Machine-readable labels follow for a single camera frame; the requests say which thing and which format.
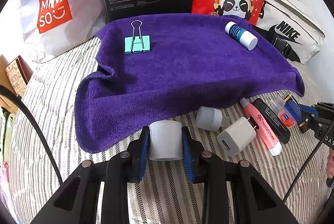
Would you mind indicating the purple towel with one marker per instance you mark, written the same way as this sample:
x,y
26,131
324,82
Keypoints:
x,y
192,63

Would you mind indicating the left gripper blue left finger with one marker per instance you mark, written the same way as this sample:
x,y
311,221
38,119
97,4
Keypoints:
x,y
144,142

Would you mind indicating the striped bed cover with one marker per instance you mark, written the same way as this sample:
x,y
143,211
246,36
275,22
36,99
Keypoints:
x,y
165,195

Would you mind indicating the small blue pink bottle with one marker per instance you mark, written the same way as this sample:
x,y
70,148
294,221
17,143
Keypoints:
x,y
290,115

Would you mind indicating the grey round plug adapter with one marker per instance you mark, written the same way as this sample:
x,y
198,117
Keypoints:
x,y
209,119

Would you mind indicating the pink white highlighter pen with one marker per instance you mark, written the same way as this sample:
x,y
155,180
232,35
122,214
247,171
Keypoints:
x,y
262,127

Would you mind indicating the white blue cylindrical bottle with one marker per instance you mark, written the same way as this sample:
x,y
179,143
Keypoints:
x,y
241,35

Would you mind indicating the white USB wall charger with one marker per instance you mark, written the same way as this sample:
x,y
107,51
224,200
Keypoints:
x,y
237,136

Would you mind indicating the person's right hand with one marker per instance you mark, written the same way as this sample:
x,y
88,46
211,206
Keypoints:
x,y
330,164

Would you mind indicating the white Nike waist bag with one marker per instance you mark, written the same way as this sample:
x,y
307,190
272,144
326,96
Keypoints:
x,y
290,27

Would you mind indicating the white Miniso shopping bag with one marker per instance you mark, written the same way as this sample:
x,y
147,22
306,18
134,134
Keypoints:
x,y
53,27

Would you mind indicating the black lighter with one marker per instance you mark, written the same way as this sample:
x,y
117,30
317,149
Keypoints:
x,y
277,126

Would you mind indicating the brown patterned box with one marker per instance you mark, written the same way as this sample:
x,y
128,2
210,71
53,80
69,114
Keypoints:
x,y
15,75

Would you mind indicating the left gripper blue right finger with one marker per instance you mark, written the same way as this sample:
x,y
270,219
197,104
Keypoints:
x,y
187,153

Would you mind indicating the black gold tube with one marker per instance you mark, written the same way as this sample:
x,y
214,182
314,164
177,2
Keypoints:
x,y
290,99

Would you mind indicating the teal binder clip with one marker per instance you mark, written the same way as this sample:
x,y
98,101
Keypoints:
x,y
137,43

